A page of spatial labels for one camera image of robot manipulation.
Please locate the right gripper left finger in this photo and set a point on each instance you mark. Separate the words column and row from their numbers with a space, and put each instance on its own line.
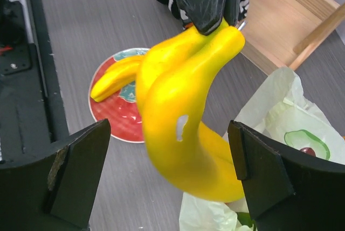
column 53, row 187

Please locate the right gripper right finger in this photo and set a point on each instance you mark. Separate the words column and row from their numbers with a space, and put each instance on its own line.
column 286, row 189

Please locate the pale yellow plastic bag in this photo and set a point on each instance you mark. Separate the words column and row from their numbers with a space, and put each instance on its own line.
column 280, row 111

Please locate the fake yellow bananas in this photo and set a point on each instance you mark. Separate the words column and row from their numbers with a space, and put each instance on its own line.
column 115, row 77
column 172, row 85

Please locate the fake green fruit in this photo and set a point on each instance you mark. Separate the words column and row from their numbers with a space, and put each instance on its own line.
column 245, row 220

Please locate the wooden clothes rack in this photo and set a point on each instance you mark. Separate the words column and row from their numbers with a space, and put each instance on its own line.
column 285, row 32

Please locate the red and teal plate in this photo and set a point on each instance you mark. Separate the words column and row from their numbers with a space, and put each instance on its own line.
column 120, row 108

